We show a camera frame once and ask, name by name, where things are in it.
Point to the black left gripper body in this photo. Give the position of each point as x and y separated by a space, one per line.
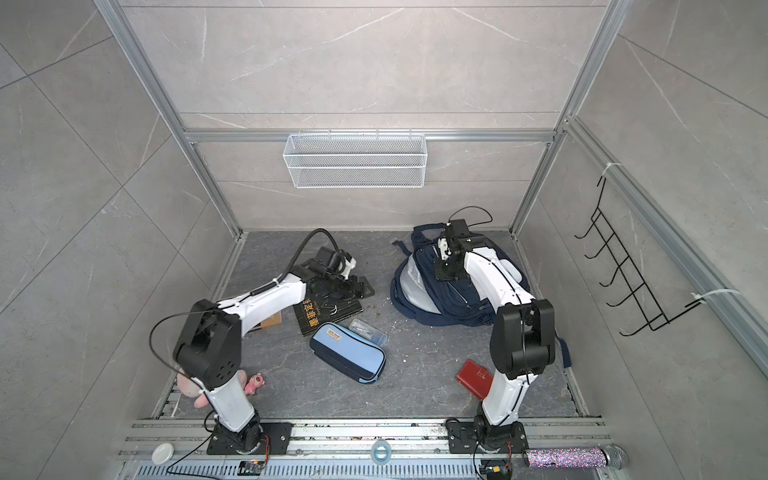
342 287

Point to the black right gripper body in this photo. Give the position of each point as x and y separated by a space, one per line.
445 270

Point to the black book gold lettering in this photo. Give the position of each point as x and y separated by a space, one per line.
311 314

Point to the navy blue student backpack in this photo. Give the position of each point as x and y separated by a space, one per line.
417 294

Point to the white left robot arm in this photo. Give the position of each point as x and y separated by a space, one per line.
208 350

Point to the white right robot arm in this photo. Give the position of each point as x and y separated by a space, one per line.
523 339

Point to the brown and black book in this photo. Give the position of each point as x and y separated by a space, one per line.
272 321

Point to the clear plastic eraser box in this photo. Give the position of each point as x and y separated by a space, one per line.
368 332

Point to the light blue pencil case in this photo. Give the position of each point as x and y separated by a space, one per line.
348 353

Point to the red wallet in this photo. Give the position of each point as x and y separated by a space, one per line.
475 378

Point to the pink plush doll red dress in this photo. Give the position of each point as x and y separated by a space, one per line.
189 389

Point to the clear tape roll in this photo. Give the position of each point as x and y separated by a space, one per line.
381 452

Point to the white round cap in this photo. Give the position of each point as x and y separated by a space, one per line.
162 454

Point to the glittery purple tube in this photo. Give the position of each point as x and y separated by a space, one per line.
600 457

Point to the white wire mesh basket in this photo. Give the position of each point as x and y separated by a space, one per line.
356 160

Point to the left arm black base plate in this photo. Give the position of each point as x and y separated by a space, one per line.
252 440

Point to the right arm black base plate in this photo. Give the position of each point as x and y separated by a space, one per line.
476 436

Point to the black wire hook rack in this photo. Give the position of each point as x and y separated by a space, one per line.
627 273

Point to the aluminium rail frame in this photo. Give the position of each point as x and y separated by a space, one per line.
340 449

